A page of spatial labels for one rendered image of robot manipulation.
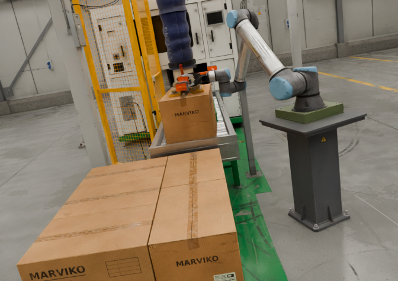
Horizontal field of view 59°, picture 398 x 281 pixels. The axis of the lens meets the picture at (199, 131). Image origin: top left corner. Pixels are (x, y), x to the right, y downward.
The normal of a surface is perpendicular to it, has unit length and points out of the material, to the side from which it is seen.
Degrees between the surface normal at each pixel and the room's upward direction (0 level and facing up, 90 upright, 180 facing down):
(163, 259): 90
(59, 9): 90
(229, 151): 90
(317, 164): 90
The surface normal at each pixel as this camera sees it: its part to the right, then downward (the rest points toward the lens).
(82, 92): 0.01, 0.26
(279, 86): -0.78, 0.35
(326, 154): 0.39, 0.18
